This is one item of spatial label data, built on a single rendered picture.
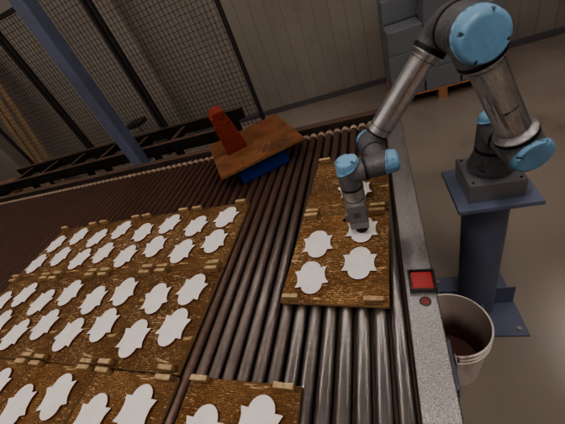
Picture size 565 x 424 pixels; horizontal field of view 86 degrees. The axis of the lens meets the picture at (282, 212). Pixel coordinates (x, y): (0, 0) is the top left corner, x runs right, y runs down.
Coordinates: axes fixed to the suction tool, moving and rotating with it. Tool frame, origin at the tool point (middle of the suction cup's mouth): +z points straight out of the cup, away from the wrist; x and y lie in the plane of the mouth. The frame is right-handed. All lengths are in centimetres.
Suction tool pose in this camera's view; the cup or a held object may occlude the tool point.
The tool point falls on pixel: (361, 229)
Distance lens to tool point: 117.0
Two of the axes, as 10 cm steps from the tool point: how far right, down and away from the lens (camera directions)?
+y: -1.5, 6.7, -7.3
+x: 9.3, -1.4, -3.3
